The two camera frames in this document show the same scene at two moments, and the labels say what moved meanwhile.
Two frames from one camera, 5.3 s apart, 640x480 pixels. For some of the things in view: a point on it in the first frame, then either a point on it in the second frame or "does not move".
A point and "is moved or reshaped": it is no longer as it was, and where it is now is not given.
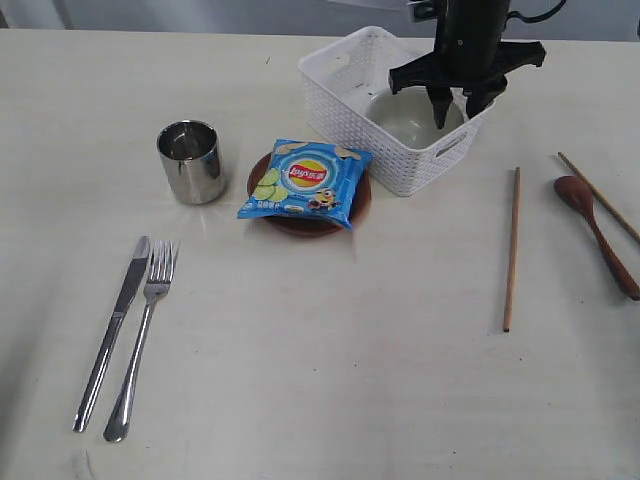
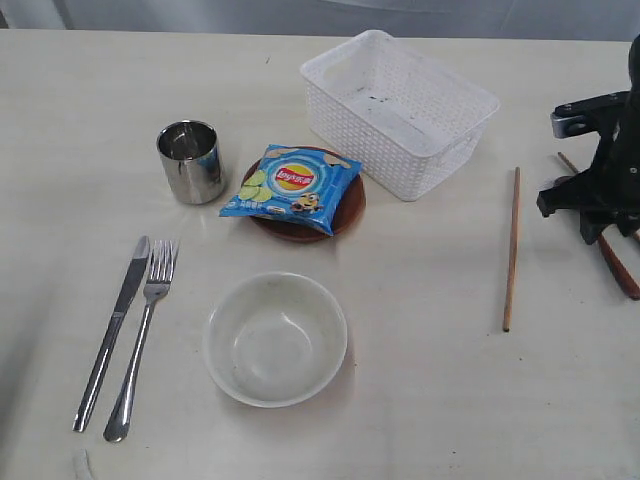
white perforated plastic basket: [346, 76] does not move
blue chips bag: [309, 180] is moved or reshaped
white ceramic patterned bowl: [411, 114] -> [274, 339]
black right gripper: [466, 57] -> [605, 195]
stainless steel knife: [135, 270] does not move
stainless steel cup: [191, 152] does not move
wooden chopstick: [512, 252] does not move
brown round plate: [309, 226] is moved or reshaped
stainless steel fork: [157, 279] does not move
